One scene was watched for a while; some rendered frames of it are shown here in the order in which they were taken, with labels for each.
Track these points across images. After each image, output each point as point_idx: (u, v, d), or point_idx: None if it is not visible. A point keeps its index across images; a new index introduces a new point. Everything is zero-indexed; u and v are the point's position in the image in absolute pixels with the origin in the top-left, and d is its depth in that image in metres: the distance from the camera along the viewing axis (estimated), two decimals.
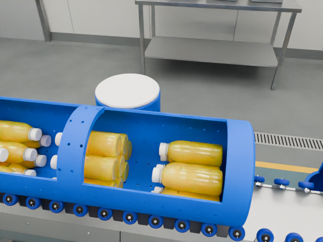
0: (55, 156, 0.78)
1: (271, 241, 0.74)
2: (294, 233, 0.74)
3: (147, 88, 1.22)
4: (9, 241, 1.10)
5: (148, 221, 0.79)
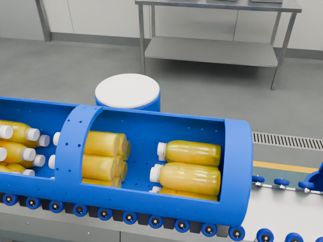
0: (53, 156, 0.78)
1: (271, 241, 0.74)
2: (294, 233, 0.74)
3: (147, 88, 1.22)
4: (9, 241, 1.10)
5: (149, 223, 0.79)
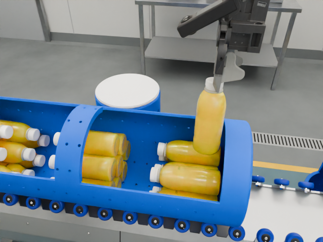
0: (53, 156, 0.78)
1: (271, 241, 0.74)
2: (294, 233, 0.74)
3: (147, 88, 1.22)
4: (9, 241, 1.10)
5: (149, 223, 0.79)
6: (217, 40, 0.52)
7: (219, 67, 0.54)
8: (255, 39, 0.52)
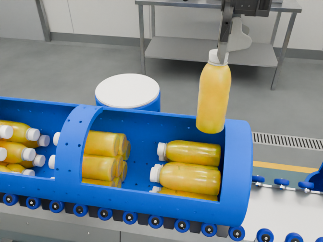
0: (53, 156, 0.78)
1: (271, 241, 0.74)
2: (294, 233, 0.74)
3: (147, 88, 1.22)
4: (9, 241, 1.10)
5: (149, 223, 0.79)
6: (222, 2, 0.48)
7: (225, 33, 0.50)
8: (264, 1, 0.47)
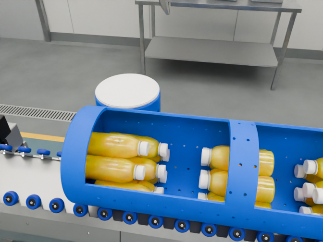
0: (204, 175, 0.72)
1: (259, 240, 0.75)
2: (286, 237, 0.75)
3: (147, 88, 1.22)
4: (9, 241, 1.10)
5: (149, 223, 0.79)
6: None
7: None
8: None
